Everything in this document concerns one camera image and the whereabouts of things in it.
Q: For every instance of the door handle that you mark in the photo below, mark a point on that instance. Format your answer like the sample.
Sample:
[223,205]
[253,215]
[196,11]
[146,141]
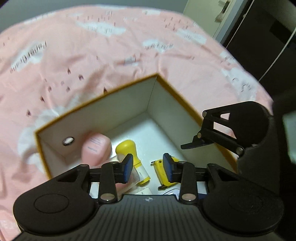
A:
[220,16]

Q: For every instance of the pink cloud-print bedsheet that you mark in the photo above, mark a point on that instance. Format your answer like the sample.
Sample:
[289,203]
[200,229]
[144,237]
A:
[53,62]

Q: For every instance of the orange-rimmed white cardboard box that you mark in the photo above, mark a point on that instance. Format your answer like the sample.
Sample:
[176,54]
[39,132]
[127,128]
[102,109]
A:
[149,112]

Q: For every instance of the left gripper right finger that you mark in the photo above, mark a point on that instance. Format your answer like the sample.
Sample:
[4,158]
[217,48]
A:
[183,173]

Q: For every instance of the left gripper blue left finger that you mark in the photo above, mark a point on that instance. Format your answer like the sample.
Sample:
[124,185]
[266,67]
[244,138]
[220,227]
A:
[112,173]

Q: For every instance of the yellow tape measure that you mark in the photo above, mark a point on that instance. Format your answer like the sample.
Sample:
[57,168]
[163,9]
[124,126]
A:
[161,174]

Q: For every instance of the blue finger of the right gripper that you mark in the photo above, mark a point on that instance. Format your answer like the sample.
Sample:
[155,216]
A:
[195,143]

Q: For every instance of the pink pump lotion bottle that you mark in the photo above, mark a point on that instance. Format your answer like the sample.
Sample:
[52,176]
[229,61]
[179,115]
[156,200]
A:
[96,149]

